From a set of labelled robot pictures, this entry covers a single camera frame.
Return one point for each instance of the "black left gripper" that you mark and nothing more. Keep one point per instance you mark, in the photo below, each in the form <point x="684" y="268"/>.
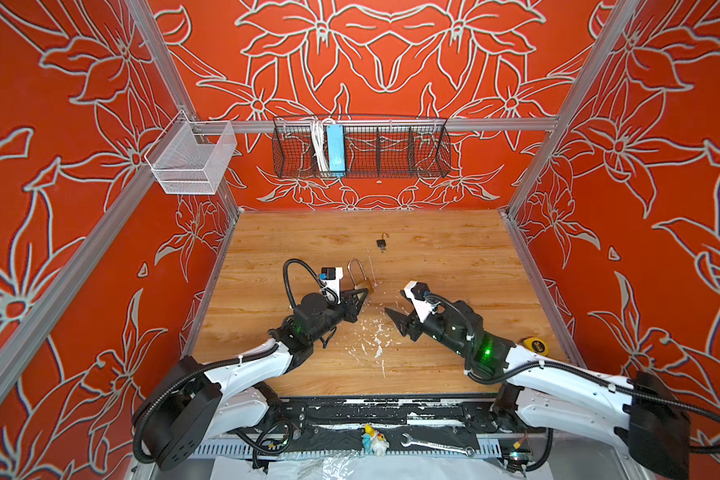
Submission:
<point x="349" y="309"/>

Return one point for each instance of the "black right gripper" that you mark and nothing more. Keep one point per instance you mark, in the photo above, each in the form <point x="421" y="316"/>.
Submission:
<point x="406" y="323"/>

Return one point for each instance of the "brass padlock with steel shackle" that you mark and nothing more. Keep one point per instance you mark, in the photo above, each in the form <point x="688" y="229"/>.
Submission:
<point x="358" y="276"/>

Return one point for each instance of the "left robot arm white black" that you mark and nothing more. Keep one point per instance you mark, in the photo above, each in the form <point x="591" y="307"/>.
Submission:
<point x="194" y="402"/>

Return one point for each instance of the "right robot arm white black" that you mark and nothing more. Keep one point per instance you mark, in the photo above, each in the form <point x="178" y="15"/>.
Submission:
<point x="637" y="416"/>

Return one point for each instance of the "small toy figure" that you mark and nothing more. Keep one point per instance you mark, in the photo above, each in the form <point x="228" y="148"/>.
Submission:
<point x="374" y="442"/>

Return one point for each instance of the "yellow tape measure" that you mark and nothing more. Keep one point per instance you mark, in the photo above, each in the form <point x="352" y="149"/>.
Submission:
<point x="536" y="345"/>

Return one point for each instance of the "silver wrench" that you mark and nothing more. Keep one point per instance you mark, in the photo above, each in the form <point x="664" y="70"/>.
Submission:
<point x="408" y="441"/>

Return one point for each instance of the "clear plastic bin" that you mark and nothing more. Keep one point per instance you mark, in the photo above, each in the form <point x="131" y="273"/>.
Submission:
<point x="188" y="159"/>

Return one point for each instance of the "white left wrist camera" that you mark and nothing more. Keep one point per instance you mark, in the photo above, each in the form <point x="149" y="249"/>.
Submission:
<point x="330" y="278"/>

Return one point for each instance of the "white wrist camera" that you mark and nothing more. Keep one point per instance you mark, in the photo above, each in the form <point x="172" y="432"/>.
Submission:
<point x="330" y="278"/>
<point x="417" y="293"/>

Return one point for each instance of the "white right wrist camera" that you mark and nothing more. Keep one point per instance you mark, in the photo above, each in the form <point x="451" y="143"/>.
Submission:
<point x="417" y="293"/>

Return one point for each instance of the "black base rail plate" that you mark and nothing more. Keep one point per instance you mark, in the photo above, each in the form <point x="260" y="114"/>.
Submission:
<point x="471" y="412"/>

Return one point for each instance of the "black wire basket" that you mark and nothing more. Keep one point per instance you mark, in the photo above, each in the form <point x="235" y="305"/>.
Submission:
<point x="376" y="147"/>

